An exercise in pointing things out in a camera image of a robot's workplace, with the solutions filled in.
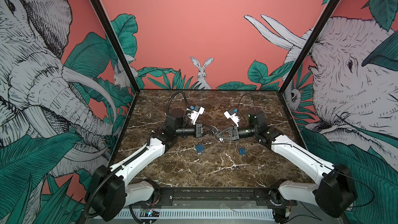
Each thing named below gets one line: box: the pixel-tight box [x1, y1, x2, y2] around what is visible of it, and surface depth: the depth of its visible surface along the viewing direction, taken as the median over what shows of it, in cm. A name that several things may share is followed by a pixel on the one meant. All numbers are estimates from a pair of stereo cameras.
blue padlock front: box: [238, 147, 247, 156], surface depth 91 cm
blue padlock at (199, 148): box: [195, 143, 205, 154], surface depth 92 cm
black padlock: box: [208, 126, 220, 135], surface depth 72 cm
